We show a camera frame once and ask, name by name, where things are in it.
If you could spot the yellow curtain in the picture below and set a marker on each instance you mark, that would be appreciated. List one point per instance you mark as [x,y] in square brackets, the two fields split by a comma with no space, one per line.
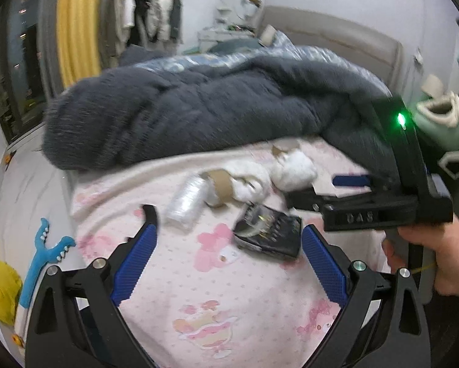
[78,27]

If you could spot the beige padded headboard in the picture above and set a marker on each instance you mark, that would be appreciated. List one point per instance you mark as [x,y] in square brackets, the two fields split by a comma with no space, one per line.
[348,42]

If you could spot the teal cushion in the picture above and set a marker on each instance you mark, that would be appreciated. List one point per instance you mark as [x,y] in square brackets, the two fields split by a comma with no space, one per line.
[233,45]

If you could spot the dark grey fluffy blanket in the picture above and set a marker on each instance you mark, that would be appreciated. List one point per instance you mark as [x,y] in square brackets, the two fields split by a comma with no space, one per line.
[195,115]

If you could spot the beige pillow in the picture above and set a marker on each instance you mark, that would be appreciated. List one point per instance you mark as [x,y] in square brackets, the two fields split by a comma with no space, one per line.
[268,34]

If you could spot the dark window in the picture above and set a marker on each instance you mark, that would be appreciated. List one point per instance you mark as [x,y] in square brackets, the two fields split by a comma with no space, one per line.
[19,69]

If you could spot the brown cardboard tube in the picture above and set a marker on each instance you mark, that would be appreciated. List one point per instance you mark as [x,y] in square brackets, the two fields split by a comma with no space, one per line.
[222,186]

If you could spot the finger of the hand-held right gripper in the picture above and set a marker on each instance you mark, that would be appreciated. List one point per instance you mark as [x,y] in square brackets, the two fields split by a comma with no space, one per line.
[310,200]
[350,180]

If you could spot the grey curtain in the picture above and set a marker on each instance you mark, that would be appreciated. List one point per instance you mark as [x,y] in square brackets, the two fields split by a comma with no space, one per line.
[49,27]

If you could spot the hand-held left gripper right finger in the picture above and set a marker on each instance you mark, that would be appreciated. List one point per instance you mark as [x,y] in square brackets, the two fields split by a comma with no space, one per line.
[323,264]

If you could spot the white round mirror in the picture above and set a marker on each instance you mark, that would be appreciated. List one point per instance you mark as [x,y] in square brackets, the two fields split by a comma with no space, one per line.
[246,2]

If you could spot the white dressing table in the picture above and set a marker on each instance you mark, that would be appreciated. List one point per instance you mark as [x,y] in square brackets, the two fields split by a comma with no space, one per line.
[218,27]

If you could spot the black hanging garment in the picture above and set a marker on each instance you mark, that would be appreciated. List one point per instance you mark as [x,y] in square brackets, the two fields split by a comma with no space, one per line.
[141,4]

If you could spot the clear plastic bottle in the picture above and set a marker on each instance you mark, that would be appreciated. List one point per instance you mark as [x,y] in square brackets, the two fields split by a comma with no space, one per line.
[185,203]

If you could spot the small orange ball toy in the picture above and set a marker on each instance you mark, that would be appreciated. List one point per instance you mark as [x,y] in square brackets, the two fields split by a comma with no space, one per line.
[17,340]
[8,158]

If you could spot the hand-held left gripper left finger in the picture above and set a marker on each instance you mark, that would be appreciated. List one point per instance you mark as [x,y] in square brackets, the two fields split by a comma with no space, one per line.
[135,260]

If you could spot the person's right hand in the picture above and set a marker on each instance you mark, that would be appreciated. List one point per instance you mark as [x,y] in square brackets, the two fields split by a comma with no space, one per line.
[449,253]

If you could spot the dark grey hanging garment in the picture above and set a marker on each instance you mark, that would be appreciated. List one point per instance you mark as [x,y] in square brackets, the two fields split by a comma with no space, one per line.
[176,15]

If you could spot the green fleece-lined slipper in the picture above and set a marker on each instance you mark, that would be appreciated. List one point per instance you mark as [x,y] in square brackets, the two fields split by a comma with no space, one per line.
[442,126]

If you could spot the blue plush crocodile toy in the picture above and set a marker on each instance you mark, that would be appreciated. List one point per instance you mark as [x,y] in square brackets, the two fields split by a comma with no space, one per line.
[42,257]

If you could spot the beige hanging garment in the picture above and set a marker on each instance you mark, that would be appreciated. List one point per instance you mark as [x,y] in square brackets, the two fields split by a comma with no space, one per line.
[123,11]

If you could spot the blue patterned quilt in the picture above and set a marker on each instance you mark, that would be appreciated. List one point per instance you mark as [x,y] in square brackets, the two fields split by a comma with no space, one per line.
[222,60]

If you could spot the white fluffy hanging jacket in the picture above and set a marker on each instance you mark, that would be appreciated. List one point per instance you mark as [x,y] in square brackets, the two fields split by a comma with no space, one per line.
[158,7]

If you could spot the black snack packet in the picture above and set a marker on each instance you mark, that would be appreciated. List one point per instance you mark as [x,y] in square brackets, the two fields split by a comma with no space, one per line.
[269,230]

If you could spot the white plastic frame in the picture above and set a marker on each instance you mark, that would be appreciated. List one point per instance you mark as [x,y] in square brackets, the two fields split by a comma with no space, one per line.
[453,161]

